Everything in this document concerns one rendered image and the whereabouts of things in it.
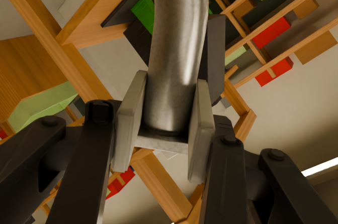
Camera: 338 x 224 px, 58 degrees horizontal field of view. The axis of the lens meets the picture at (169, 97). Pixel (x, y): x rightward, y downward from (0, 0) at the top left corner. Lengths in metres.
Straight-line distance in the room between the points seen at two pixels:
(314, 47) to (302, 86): 0.98
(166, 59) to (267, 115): 6.31
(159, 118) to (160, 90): 0.02
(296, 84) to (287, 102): 0.40
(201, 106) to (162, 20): 0.05
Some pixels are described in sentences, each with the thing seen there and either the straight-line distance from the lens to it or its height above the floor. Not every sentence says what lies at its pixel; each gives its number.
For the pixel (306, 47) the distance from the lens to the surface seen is 5.48.
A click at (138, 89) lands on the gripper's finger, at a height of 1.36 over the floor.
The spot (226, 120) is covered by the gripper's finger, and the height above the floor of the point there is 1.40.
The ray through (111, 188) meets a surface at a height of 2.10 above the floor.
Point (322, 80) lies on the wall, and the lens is 6.15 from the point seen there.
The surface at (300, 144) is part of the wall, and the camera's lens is 6.65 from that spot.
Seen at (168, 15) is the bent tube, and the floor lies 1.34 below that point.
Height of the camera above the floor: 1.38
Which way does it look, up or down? level
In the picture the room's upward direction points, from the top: 144 degrees clockwise
